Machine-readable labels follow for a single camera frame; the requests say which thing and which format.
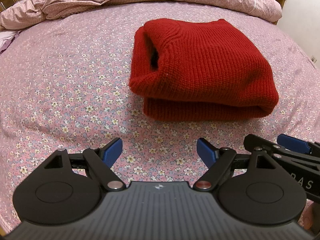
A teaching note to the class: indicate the white wall socket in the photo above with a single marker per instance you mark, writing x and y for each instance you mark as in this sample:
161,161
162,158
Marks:
314,59

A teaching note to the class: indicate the white purple cloth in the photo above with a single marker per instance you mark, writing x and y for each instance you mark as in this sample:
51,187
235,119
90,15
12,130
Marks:
7,40

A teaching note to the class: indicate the person's right hand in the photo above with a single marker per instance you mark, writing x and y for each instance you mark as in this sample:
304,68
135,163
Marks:
310,220

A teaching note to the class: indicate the red knit cardigan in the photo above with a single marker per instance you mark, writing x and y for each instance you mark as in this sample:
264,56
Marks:
200,70

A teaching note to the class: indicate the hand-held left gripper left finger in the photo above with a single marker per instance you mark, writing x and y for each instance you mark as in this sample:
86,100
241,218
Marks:
112,152

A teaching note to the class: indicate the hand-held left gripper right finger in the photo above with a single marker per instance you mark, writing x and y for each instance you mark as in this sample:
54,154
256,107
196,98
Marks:
207,152

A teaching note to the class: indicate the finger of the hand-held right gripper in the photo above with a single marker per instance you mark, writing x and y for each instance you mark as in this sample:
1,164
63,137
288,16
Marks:
282,152
292,142

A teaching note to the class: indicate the pink floral bed sheet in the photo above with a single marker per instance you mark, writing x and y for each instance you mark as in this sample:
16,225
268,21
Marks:
62,85

